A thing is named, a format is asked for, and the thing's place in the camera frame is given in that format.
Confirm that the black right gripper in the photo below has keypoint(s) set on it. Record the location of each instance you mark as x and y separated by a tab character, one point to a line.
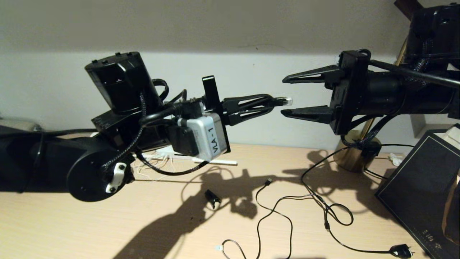
350	93

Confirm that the white router with four antennas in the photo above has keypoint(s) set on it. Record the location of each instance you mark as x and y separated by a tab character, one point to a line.
222	162

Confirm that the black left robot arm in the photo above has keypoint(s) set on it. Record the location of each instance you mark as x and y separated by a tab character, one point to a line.
54	162

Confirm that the brass desk lamp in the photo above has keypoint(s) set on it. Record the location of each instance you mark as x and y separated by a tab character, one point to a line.
354	162

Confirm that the small black clip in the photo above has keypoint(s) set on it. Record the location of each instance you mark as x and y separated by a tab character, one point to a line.
212	197

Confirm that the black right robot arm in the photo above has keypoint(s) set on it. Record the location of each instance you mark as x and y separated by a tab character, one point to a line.
395	93

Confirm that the white box inside bag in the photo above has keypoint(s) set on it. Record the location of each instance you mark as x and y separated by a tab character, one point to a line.
452	140

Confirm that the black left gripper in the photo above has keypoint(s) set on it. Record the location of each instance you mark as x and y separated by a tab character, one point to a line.
212	104

